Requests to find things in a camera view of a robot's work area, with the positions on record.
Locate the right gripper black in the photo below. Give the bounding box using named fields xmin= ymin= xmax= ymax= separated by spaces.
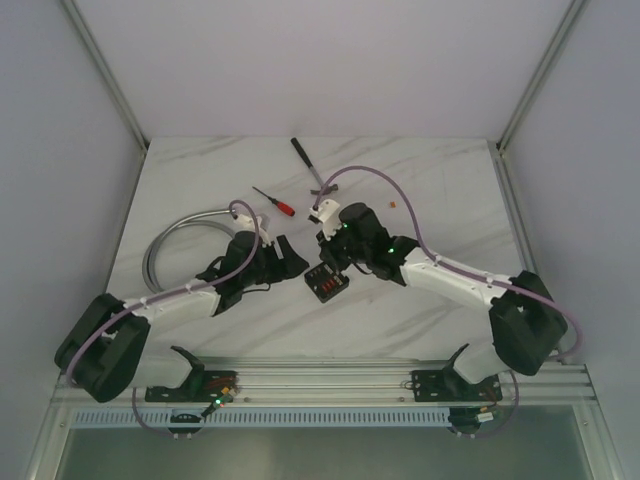
xmin=316 ymin=219 xmax=370 ymax=273

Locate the black fuse box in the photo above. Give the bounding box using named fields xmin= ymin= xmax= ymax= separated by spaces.
xmin=304 ymin=263 xmax=350 ymax=303

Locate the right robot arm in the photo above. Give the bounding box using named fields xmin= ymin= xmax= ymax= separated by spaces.
xmin=309 ymin=200 xmax=568 ymax=399

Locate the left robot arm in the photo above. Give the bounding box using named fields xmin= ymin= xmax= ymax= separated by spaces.
xmin=54 ymin=231 xmax=309 ymax=403

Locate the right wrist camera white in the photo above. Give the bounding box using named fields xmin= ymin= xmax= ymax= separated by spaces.
xmin=309 ymin=199 xmax=343 ymax=241

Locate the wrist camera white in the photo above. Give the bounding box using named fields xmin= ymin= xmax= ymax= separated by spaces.
xmin=309 ymin=199 xmax=343 ymax=241
xmin=233 ymin=214 xmax=273 ymax=246

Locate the red handled screwdriver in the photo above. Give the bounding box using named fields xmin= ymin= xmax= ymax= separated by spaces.
xmin=252 ymin=186 xmax=296 ymax=217

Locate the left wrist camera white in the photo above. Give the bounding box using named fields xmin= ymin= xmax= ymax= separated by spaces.
xmin=233 ymin=214 xmax=273 ymax=246

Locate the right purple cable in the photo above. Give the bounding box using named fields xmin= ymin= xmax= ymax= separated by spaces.
xmin=312 ymin=166 xmax=584 ymax=441

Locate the flexible metal hose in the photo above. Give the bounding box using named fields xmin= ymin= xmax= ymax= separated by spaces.
xmin=142 ymin=208 xmax=237 ymax=290

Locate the claw hammer black handle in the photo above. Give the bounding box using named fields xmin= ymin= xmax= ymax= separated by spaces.
xmin=290 ymin=138 xmax=339 ymax=195

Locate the aluminium front rail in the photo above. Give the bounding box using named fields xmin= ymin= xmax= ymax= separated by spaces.
xmin=52 ymin=362 xmax=597 ymax=407

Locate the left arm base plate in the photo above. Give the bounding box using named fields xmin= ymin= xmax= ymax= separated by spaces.
xmin=144 ymin=370 xmax=238 ymax=403

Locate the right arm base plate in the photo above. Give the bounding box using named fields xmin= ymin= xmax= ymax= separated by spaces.
xmin=410 ymin=369 xmax=503 ymax=403

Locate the slotted cable duct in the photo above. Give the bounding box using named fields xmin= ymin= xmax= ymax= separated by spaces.
xmin=70 ymin=406 xmax=451 ymax=429

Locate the left aluminium frame post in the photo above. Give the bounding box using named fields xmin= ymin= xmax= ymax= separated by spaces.
xmin=59 ymin=0 xmax=150 ymax=153

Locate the aluminium frame post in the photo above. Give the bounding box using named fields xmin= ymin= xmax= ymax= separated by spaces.
xmin=59 ymin=0 xmax=150 ymax=153
xmin=496 ymin=0 xmax=590 ymax=154

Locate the right aluminium frame post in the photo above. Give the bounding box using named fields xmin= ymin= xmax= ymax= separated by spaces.
xmin=496 ymin=0 xmax=590 ymax=154

